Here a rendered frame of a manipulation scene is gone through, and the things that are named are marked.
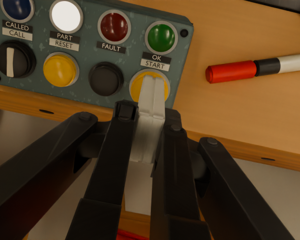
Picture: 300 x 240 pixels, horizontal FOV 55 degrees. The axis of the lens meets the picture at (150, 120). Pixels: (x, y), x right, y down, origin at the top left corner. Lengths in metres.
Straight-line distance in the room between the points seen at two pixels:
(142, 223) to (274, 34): 0.25
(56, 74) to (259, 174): 1.12
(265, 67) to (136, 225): 0.22
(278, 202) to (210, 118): 1.07
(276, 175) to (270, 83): 1.03
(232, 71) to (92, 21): 0.12
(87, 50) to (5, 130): 1.03
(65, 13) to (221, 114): 0.15
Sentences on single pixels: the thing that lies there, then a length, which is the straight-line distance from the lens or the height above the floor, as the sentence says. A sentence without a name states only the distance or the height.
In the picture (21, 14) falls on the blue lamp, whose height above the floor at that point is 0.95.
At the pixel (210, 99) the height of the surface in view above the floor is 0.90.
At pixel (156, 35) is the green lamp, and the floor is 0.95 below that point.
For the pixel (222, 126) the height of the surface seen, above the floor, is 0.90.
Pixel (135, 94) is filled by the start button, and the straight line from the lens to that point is 0.22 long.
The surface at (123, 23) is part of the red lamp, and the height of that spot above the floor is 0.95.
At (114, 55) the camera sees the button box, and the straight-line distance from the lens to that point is 0.23.
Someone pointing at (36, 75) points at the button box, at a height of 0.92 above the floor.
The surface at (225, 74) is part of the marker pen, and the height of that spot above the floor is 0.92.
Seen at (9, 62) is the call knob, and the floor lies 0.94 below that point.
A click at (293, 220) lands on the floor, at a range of 1.36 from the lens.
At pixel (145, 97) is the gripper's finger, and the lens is 0.17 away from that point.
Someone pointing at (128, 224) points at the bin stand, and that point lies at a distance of 0.36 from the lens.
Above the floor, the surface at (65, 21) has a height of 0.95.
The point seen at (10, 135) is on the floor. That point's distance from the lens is 1.23.
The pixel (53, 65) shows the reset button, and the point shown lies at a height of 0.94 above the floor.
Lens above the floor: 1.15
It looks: 80 degrees down
